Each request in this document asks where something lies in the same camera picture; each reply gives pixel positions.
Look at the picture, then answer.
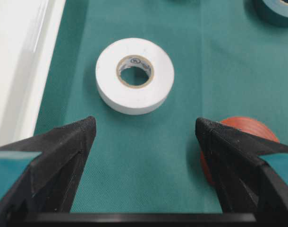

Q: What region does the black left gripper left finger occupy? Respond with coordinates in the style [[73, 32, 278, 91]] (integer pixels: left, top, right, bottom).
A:
[[0, 116, 96, 227]]

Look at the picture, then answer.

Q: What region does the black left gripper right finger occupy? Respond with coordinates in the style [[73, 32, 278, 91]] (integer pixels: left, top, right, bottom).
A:
[[195, 118, 288, 227]]

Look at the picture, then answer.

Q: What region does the white tape roll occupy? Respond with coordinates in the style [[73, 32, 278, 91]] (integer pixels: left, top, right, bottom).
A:
[[95, 38, 174, 115]]

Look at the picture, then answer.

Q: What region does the teal green tape roll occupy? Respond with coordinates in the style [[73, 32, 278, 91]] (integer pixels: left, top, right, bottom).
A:
[[252, 0, 288, 27]]

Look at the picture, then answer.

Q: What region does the red tape roll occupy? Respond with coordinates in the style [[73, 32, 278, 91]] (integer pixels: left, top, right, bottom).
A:
[[200, 116, 280, 186]]

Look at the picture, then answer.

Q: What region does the white plastic case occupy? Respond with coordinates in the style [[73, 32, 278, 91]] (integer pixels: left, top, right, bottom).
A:
[[0, 0, 65, 146]]

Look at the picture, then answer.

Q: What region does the green table cloth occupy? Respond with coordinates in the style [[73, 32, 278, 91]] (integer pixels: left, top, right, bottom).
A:
[[35, 0, 288, 213]]

